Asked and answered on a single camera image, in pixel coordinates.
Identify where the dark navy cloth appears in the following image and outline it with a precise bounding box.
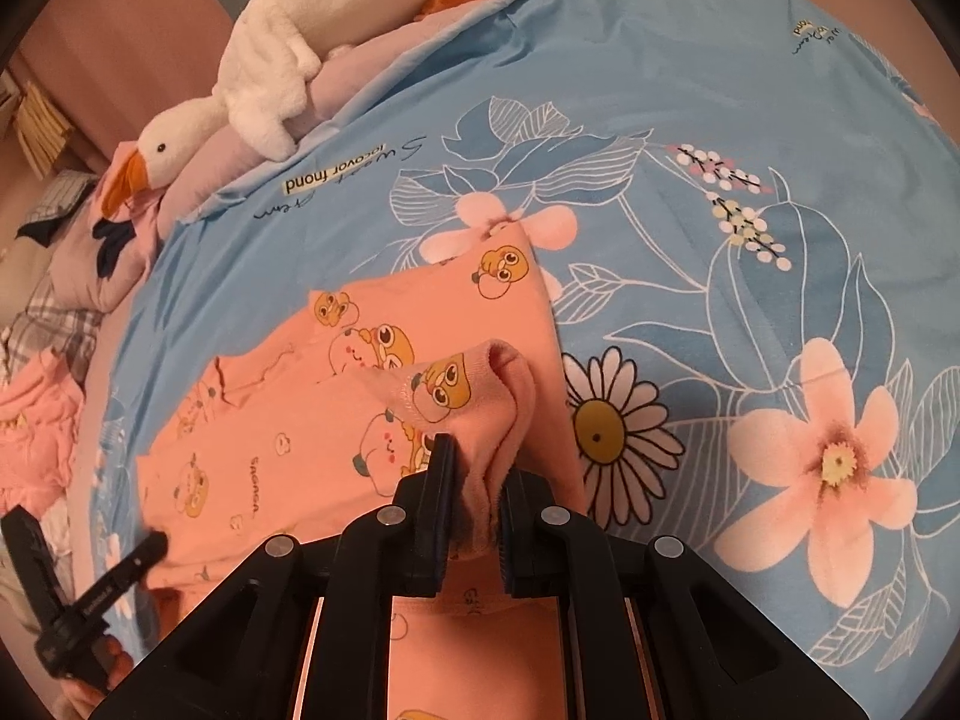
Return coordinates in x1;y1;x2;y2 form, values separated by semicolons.
93;219;142;280

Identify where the lavender folded quilt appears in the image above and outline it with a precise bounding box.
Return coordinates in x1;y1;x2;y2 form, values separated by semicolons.
160;11;481;227

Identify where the person's left hand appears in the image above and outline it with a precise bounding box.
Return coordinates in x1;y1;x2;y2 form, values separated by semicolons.
64;634;137;717

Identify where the white goose plush toy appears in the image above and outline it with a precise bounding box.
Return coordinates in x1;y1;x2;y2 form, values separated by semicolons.
102;0;601;215

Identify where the grey plaid pillow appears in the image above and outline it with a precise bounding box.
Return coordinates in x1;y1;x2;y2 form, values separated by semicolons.
0;291;104;372

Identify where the blue floral blanket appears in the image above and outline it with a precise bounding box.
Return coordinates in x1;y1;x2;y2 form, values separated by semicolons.
96;0;960;720

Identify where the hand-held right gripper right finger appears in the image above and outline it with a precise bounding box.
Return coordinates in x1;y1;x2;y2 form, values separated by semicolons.
497;471;895;720

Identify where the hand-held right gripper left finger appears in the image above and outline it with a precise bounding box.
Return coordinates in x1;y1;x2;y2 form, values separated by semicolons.
94;433;460;720

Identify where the pile of pink clothes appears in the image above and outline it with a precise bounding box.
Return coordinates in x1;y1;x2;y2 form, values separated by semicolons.
0;347;85;530

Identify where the orange printed baby top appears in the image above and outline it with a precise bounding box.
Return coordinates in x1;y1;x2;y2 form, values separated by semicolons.
137;220;590;720

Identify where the lavender pillow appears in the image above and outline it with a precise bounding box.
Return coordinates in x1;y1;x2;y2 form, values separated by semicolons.
46;187;164;314

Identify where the striped blue pillow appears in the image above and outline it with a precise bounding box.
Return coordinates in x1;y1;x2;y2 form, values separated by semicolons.
18;168;100;242

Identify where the pink cloth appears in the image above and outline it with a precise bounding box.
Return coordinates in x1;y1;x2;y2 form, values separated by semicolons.
88;163;167;282

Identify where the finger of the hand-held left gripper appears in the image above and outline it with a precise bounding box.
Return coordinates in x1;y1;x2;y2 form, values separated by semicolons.
2;506;67;622
75;531;170;616

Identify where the yellow fringed hanging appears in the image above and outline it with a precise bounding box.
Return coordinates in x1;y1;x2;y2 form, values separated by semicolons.
13;77;77;182

